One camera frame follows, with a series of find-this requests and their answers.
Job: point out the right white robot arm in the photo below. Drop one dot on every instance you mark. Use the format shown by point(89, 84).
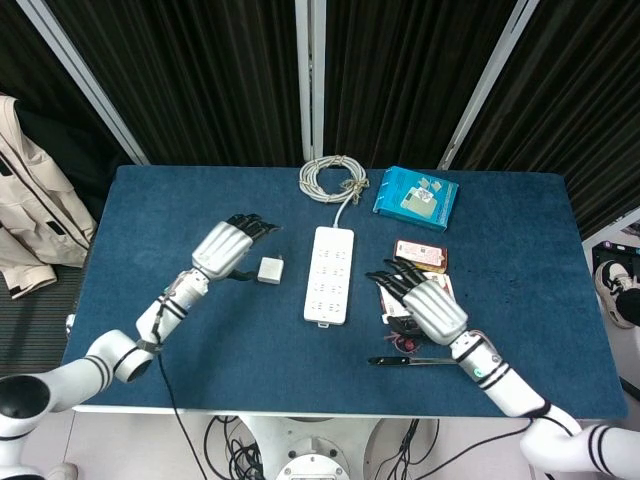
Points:
point(515, 395)

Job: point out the white power strip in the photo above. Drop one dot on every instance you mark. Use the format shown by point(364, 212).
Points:
point(327, 275)

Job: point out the white slanted frame post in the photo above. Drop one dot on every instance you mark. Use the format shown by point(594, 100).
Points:
point(80, 75)
point(490, 80)

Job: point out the blue table mat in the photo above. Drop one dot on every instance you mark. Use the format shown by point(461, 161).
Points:
point(250, 350)

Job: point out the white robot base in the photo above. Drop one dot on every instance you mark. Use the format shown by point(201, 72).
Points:
point(312, 450)

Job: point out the black curtain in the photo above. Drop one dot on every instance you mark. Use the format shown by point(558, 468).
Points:
point(210, 75)

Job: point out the dark red plastic grapes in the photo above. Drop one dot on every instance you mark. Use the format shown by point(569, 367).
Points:
point(407, 344)

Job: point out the blue product box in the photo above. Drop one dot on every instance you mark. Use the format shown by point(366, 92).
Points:
point(415, 200)

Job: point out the beige jacket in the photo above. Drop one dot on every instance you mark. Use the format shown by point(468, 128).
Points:
point(30, 200)

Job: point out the white pack with picture grid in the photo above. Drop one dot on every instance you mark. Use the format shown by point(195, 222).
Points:
point(386, 302)

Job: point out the white plug adapter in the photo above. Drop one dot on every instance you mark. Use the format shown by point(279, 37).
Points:
point(270, 271)

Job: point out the white and black sneaker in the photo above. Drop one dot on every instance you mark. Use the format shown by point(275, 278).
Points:
point(612, 280)

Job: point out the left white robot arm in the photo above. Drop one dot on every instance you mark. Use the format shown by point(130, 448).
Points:
point(110, 360)

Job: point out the white vertical frame post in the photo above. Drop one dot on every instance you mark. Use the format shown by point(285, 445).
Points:
point(310, 75)

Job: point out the black equipment case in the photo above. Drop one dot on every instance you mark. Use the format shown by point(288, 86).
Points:
point(612, 252)

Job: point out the red brown card pack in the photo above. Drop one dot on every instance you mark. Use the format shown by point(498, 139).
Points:
point(417, 250)

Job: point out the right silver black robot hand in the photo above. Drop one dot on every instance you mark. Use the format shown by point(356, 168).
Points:
point(435, 310)

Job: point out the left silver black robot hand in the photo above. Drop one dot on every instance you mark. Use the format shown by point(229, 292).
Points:
point(220, 250)

